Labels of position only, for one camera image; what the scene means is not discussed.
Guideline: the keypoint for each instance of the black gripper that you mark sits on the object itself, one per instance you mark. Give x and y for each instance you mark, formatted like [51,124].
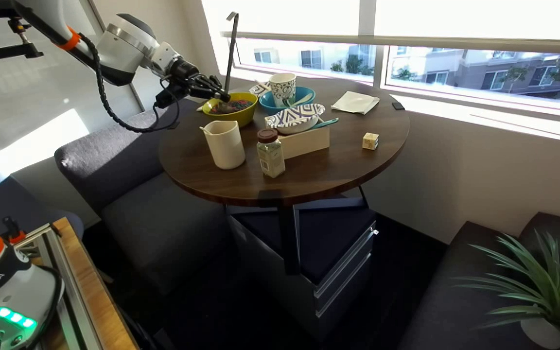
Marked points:
[189,78]

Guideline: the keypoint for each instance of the colourful cereal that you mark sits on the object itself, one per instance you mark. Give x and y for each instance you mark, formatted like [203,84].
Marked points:
[242,103]

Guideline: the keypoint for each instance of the yellow bowl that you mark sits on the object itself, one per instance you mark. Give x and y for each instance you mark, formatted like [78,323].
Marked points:
[242,117]

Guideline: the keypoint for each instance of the patterned white coffee cup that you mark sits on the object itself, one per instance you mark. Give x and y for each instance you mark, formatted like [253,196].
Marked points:
[282,88]

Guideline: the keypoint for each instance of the black patterned white bowl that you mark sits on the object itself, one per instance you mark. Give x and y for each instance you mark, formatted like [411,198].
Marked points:
[292,117]

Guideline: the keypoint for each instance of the blue bowl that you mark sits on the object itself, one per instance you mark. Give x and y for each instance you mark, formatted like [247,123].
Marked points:
[302,97]

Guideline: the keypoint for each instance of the small white patterned dish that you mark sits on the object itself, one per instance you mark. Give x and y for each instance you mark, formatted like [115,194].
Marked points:
[259,89]

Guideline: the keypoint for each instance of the white ceramic pitcher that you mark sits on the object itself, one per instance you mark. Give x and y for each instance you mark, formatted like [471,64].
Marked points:
[226,148]

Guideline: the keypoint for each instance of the light wooden box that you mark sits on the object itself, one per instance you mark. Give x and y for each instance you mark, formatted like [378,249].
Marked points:
[306,144]

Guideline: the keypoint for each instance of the teal spoon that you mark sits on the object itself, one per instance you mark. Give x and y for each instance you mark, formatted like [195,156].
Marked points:
[329,121]

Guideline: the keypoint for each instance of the white paper napkin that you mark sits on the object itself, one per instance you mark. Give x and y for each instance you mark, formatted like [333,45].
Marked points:
[356,101]

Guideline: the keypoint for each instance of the grey fabric sofa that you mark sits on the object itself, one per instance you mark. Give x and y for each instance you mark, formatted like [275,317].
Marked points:
[150,220]

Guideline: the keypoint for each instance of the small pale cube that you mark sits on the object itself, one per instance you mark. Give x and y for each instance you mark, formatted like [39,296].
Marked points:
[370,140]

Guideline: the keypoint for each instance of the dark drawer cabinet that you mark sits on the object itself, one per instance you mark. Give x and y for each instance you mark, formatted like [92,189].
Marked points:
[339,259]

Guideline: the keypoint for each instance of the wooden robot platform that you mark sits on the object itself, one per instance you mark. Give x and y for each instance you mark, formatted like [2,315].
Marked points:
[98,303]

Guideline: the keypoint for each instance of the dark fabric bench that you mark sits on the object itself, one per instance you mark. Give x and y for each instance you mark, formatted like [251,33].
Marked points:
[448,303]

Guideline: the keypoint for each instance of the green spiky plant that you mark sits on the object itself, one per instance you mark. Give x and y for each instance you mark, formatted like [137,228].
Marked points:
[553,284]

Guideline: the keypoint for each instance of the white plant pot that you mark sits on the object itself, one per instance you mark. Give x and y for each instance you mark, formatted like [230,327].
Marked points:
[543,334]

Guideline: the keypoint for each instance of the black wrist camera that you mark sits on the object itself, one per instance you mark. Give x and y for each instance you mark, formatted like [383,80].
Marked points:
[166,95]

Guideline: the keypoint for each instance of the black table pedestal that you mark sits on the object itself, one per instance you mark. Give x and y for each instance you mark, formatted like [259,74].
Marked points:
[288,239]

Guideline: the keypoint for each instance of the black camera on boom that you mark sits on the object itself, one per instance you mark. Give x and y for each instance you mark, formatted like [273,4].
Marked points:
[0,51]

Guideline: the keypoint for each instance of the white window frame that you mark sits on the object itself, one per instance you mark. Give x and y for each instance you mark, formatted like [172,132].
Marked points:
[481,41]

